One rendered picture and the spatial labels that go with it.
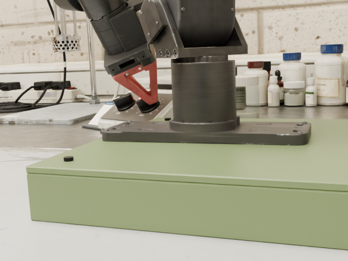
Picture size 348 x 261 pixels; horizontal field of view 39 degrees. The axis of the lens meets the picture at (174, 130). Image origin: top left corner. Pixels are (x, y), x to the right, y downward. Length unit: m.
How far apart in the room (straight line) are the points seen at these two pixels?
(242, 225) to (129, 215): 0.09
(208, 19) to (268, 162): 0.16
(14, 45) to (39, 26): 0.11
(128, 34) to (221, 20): 0.22
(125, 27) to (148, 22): 0.20
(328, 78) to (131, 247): 0.81
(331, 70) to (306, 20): 0.22
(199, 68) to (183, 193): 0.14
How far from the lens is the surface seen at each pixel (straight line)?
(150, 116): 0.73
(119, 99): 0.79
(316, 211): 0.34
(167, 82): 0.78
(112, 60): 0.68
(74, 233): 0.38
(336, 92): 1.10
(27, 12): 1.59
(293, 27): 1.28
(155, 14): 0.46
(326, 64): 1.10
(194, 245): 0.34
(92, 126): 0.90
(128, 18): 0.67
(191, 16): 0.47
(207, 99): 0.46
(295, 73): 1.15
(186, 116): 0.46
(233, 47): 0.48
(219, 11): 0.48
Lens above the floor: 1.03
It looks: 9 degrees down
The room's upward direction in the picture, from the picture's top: 3 degrees counter-clockwise
